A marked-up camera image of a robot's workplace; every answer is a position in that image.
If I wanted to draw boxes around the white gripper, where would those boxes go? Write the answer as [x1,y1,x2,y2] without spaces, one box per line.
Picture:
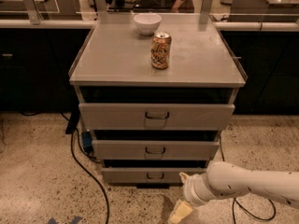
[168,172,212,224]

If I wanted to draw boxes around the grey drawer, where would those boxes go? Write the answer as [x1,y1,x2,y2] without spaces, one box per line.
[93,140,219,161]
[79,103,235,131]
[101,168,206,184]

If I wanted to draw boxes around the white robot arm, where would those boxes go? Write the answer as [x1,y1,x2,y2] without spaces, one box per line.
[168,161,299,224]

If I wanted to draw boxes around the grey metal drawer cabinet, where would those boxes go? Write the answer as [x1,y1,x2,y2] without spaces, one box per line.
[67,12,249,189]

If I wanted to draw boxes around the blue box behind cabinet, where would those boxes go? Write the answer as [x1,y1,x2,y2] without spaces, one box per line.
[81,132,93,153]

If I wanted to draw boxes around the orange soda can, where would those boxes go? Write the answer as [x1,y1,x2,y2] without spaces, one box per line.
[150,32,172,70]

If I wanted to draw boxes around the white ceramic bowl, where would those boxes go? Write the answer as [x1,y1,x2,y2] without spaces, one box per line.
[134,13,162,35]

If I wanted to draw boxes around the black counter base cabinets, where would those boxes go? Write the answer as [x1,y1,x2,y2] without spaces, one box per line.
[0,28,299,115]

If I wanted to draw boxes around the black cable right floor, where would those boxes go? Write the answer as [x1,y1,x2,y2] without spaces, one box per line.
[219,134,277,224]

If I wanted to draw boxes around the white horizontal counter rail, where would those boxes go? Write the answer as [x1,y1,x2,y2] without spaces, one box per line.
[0,20,299,32]

